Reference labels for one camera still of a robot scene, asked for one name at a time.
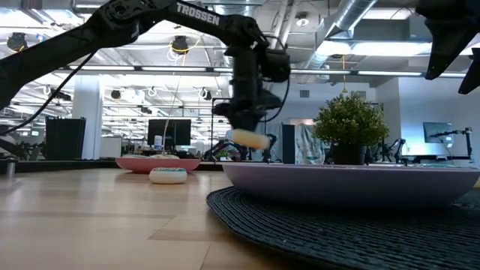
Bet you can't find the white pillar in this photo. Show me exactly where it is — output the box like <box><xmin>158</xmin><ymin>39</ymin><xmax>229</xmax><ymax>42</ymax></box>
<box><xmin>71</xmin><ymin>74</ymin><xmax>104</xmax><ymax>161</ymax></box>

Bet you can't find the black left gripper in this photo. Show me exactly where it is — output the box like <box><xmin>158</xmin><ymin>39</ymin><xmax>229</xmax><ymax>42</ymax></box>
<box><xmin>212</xmin><ymin>89</ymin><xmax>283</xmax><ymax>133</ymax></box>

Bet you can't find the black plant pot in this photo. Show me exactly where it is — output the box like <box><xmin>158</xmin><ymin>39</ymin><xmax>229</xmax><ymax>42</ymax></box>
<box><xmin>332</xmin><ymin>144</ymin><xmax>367</xmax><ymax>166</ymax></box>

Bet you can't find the silver slanted ventilation duct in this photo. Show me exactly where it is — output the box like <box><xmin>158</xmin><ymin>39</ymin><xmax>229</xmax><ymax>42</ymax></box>
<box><xmin>303</xmin><ymin>0</ymin><xmax>379</xmax><ymax>71</ymax></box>

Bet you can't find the grey monitor on arm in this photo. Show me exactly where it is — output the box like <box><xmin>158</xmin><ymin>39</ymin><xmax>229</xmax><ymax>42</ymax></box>
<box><xmin>423</xmin><ymin>121</ymin><xmax>454</xmax><ymax>144</ymax></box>

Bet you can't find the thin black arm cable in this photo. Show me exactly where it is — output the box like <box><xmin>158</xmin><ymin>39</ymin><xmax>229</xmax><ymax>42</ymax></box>
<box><xmin>0</xmin><ymin>50</ymin><xmax>99</xmax><ymax>137</ymax></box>

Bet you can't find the white ceiling light panel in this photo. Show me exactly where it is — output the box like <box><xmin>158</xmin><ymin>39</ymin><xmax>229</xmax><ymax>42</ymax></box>
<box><xmin>325</xmin><ymin>40</ymin><xmax>433</xmax><ymax>57</ymax></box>

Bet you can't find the black desk monitor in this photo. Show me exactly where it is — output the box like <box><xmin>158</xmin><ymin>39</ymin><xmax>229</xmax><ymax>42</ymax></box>
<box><xmin>147</xmin><ymin>118</ymin><xmax>192</xmax><ymax>147</ymax></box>

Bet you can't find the black tower column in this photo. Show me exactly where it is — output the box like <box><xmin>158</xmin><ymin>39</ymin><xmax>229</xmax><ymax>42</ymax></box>
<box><xmin>281</xmin><ymin>124</ymin><xmax>296</xmax><ymax>165</ymax></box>

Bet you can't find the pink plate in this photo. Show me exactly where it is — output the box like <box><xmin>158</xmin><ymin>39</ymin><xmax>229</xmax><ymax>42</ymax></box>
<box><xmin>115</xmin><ymin>156</ymin><xmax>202</xmax><ymax>175</ymax></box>

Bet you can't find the black ceiling cable reel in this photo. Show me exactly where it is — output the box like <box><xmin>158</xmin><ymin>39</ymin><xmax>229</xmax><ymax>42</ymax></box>
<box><xmin>171</xmin><ymin>35</ymin><xmax>191</xmax><ymax>56</ymax></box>
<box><xmin>6</xmin><ymin>31</ymin><xmax>29</xmax><ymax>53</ymax></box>

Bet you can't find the black background robot equipment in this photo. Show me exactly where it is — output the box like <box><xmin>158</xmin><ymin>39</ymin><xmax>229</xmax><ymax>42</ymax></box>
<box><xmin>0</xmin><ymin>125</ymin><xmax>43</xmax><ymax>161</ymax></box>

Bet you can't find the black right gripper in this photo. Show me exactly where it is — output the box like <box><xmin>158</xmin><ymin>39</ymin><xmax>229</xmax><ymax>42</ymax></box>
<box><xmin>415</xmin><ymin>0</ymin><xmax>480</xmax><ymax>95</ymax></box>

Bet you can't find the yellow hanging cord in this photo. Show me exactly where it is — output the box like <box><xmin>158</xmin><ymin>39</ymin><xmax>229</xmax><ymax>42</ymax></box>
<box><xmin>340</xmin><ymin>55</ymin><xmax>349</xmax><ymax>95</ymax></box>

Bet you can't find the black ribbed panel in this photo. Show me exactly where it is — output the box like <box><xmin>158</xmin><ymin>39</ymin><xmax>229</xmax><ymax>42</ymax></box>
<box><xmin>45</xmin><ymin>116</ymin><xmax>87</xmax><ymax>159</ymax></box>

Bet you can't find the green bushy plant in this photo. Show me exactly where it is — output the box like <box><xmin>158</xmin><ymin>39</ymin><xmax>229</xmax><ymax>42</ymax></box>
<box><xmin>313</xmin><ymin>92</ymin><xmax>390</xmax><ymax>148</ymax></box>

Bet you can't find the purple plate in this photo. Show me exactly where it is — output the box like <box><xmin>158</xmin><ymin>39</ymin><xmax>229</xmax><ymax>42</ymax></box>
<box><xmin>221</xmin><ymin>162</ymin><xmax>480</xmax><ymax>209</ymax></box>

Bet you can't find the dark woven round placemat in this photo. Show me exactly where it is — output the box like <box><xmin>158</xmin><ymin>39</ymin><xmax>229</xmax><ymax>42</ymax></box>
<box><xmin>205</xmin><ymin>186</ymin><xmax>480</xmax><ymax>270</ymax></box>

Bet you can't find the grey plastic sheet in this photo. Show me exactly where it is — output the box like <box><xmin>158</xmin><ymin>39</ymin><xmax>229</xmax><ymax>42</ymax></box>
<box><xmin>262</xmin><ymin>120</ymin><xmax>326</xmax><ymax>165</ymax></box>

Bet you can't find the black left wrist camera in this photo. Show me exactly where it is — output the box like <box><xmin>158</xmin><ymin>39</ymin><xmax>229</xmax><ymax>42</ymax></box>
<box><xmin>260</xmin><ymin>47</ymin><xmax>292</xmax><ymax>84</ymax></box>

